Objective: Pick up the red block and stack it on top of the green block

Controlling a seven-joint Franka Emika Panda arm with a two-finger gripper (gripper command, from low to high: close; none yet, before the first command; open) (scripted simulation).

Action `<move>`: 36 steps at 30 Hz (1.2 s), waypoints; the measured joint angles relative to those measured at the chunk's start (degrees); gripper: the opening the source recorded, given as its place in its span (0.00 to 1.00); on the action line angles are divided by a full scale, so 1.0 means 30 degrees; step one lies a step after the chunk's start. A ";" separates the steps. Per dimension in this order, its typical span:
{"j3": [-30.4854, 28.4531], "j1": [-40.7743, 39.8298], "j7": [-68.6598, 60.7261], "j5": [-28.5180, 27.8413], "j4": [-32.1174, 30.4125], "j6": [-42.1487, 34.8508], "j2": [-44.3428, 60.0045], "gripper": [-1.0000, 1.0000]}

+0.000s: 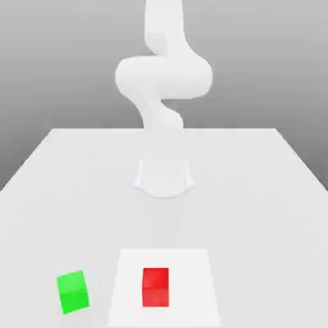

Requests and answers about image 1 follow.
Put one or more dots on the small red cube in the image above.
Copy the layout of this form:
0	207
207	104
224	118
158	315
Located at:
155	287

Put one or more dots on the small green cube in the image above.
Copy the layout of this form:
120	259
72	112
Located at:
73	291

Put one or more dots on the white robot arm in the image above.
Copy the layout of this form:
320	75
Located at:
164	77

